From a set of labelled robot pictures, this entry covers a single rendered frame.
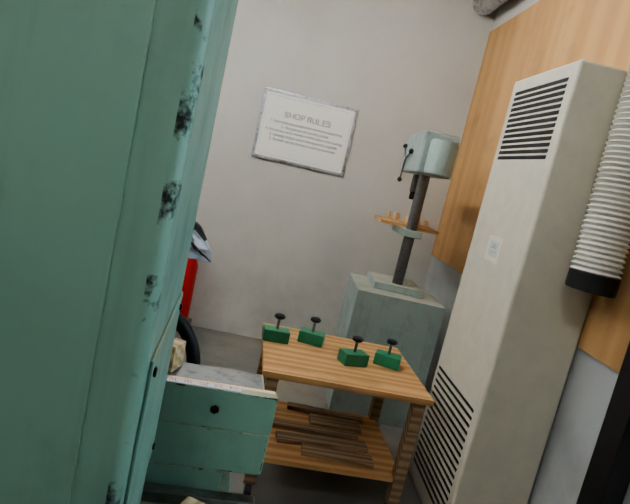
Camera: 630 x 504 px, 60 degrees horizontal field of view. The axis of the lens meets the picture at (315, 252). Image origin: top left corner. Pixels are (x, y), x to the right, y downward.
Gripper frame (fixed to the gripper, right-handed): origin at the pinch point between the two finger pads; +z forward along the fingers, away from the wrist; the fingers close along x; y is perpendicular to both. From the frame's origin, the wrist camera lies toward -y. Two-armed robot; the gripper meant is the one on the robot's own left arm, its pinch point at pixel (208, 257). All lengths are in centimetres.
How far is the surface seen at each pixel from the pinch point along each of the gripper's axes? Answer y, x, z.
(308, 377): -52, -24, 48
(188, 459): 69, 4, 29
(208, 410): 69, 11, 26
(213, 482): 68, 3, 33
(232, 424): 68, 11, 29
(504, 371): -59, 28, 94
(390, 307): -148, -1, 63
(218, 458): 68, 7, 31
